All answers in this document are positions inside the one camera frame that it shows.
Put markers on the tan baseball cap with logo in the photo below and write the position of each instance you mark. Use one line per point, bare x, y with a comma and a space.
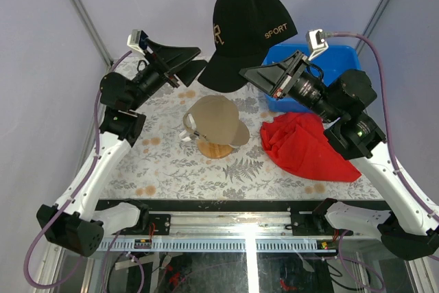
217, 118

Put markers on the red cloth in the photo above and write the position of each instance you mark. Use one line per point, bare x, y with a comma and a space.
296, 143

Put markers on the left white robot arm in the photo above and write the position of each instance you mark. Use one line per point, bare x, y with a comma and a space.
73, 222

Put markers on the left aluminium corner post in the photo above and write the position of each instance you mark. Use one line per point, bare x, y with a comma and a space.
92, 31

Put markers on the wooden hat stand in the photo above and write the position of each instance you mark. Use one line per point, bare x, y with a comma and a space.
213, 150

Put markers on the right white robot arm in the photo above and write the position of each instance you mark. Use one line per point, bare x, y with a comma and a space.
408, 229

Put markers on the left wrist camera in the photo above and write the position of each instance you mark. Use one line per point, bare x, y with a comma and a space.
137, 41

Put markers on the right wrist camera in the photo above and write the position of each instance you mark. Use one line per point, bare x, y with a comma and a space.
317, 42

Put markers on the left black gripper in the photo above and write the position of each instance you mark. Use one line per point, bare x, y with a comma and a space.
173, 57

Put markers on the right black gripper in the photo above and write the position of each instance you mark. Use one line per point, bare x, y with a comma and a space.
272, 76

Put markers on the floral table mat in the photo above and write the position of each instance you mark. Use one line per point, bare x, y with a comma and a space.
162, 166

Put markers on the black cap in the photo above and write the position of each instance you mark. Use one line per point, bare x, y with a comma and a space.
243, 33

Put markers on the aluminium front rail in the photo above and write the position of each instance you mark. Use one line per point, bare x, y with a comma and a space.
302, 223

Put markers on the blue plastic bin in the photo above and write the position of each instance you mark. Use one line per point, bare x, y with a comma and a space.
334, 61

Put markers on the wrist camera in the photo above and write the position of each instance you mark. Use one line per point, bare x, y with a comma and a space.
317, 42
137, 41

